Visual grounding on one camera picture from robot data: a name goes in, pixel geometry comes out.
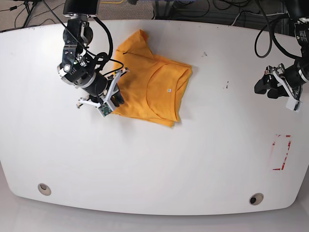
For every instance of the table grommet hole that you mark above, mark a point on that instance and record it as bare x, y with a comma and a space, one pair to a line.
256, 199
44, 189

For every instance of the orange yellow t-shirt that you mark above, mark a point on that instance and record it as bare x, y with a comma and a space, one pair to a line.
153, 87

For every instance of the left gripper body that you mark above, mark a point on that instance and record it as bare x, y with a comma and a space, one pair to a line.
292, 78

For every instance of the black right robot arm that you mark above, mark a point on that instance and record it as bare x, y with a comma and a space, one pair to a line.
78, 35

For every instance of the right table grommet hole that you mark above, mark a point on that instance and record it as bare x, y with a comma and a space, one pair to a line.
256, 199

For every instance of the black tripod stand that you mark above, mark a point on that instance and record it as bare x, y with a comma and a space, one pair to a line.
29, 6

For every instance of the red tape marker rectangle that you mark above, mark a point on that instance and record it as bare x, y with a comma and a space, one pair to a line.
279, 151

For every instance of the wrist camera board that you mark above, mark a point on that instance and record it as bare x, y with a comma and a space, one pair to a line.
293, 104
104, 109

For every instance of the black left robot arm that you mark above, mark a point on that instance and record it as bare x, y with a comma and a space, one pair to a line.
298, 12

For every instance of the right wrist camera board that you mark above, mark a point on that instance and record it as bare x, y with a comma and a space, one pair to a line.
104, 109

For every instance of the left table grommet hole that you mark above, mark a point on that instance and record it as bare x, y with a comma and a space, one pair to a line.
44, 189

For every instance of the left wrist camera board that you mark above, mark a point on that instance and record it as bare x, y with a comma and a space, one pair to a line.
293, 104

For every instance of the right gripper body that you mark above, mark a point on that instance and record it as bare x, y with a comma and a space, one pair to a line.
100, 88

